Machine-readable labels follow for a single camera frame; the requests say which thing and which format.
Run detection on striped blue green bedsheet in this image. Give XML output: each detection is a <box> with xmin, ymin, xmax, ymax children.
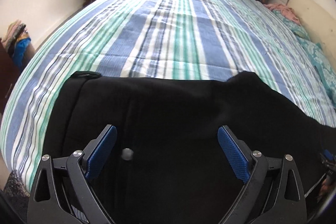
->
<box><xmin>1</xmin><ymin>0</ymin><xmax>335</xmax><ymax>195</ymax></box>

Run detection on teal patterned pillow near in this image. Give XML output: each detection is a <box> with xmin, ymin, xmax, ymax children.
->
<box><xmin>297</xmin><ymin>37</ymin><xmax>335</xmax><ymax>108</ymax></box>

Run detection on dark wooden furniture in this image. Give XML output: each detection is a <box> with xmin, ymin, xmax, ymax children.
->
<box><xmin>0</xmin><ymin>44</ymin><xmax>20</xmax><ymax>115</ymax></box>

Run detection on teal patterned pillow far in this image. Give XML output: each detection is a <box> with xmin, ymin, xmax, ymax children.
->
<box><xmin>274</xmin><ymin>13</ymin><xmax>310</xmax><ymax>40</ymax></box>

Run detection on teal patterned pillow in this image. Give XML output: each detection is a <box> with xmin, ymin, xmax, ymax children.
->
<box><xmin>274</xmin><ymin>13</ymin><xmax>310</xmax><ymax>40</ymax></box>
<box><xmin>297</xmin><ymin>37</ymin><xmax>335</xmax><ymax>108</ymax></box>

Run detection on cream headboard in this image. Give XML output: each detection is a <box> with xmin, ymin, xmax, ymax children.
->
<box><xmin>287</xmin><ymin>0</ymin><xmax>335</xmax><ymax>67</ymax></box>

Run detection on colourful clothes stack left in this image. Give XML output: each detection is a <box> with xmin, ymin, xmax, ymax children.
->
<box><xmin>1</xmin><ymin>20</ymin><xmax>34</xmax><ymax>71</ymax></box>

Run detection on pink cloth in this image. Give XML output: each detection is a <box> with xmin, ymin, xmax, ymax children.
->
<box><xmin>264</xmin><ymin>3</ymin><xmax>301</xmax><ymax>26</ymax></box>

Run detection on black pants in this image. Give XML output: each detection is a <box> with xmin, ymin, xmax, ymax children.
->
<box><xmin>43</xmin><ymin>72</ymin><xmax>335</xmax><ymax>223</ymax></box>

